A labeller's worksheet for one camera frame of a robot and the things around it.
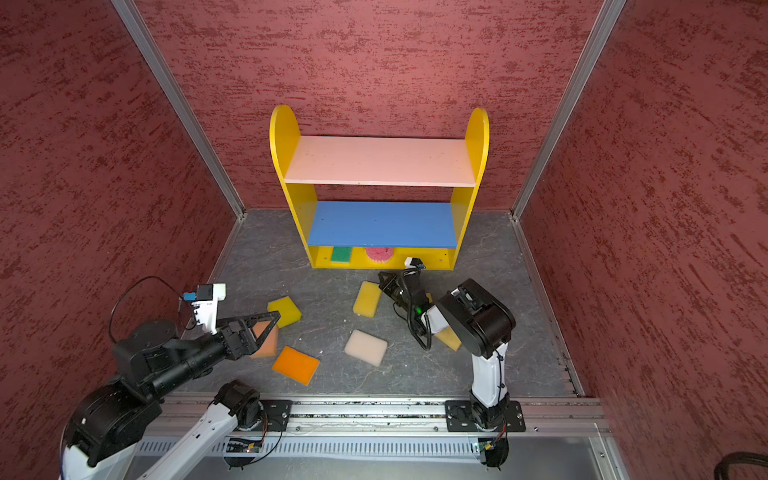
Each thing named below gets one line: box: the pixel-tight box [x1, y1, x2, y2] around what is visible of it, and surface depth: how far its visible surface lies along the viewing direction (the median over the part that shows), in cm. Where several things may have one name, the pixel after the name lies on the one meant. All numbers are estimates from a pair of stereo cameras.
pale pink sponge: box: [344, 329, 388, 367], surface depth 87 cm
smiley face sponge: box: [364, 247, 395, 263], surface depth 105 cm
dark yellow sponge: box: [353, 280, 383, 318], surface depth 96 cm
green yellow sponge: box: [332, 246, 353, 263], surface depth 105 cm
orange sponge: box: [272, 346, 321, 386], surface depth 83 cm
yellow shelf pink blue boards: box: [269, 105, 490, 270], surface depth 83 cm
